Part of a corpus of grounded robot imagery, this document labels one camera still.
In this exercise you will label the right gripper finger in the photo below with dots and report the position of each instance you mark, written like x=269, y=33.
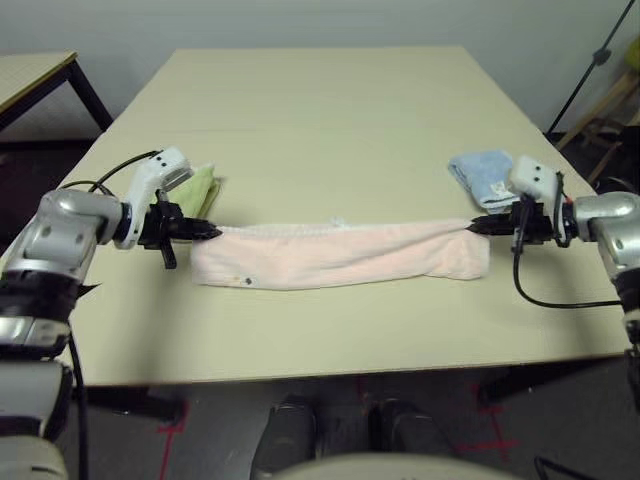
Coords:
x=495, y=230
x=492, y=221

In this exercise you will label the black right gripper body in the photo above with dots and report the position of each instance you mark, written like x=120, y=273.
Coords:
x=535, y=227

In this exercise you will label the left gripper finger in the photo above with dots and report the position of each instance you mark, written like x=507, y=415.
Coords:
x=200, y=225
x=200, y=235

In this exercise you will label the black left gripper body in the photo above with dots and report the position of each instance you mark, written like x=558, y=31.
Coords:
x=162, y=225

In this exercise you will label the pink terry towel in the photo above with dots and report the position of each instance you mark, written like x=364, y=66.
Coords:
x=325, y=260

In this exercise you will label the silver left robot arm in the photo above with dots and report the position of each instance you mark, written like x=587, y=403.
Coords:
x=65, y=225

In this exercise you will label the green folded towel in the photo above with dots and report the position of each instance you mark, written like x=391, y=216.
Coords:
x=197, y=192

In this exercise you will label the blue folded towel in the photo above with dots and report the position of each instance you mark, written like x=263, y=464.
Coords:
x=480, y=172

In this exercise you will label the wooden stool green cushion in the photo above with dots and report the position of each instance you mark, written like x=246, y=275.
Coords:
x=617, y=90

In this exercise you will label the black table foot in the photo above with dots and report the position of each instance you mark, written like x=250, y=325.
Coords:
x=135, y=402

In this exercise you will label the black tripod stand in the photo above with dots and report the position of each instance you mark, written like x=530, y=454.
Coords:
x=600, y=54

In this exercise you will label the beige black-framed side table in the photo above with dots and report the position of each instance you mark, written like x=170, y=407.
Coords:
x=25, y=70

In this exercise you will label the red floor tape cross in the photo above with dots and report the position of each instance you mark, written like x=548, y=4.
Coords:
x=167, y=440
x=495, y=442

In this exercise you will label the black robot left foot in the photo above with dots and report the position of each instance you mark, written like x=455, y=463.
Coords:
x=287, y=430

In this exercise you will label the black robot foot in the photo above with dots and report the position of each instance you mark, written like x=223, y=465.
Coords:
x=410, y=427
x=287, y=430

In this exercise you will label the black robot right foot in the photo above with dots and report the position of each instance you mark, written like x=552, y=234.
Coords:
x=410, y=427

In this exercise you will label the beige robot torso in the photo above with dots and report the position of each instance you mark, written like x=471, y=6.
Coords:
x=380, y=467

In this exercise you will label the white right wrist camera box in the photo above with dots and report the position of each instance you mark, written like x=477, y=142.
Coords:
x=532, y=175

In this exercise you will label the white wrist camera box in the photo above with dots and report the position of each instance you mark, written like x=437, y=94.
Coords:
x=532, y=175
x=165, y=165

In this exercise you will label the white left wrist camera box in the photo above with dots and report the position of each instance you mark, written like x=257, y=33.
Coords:
x=165, y=165

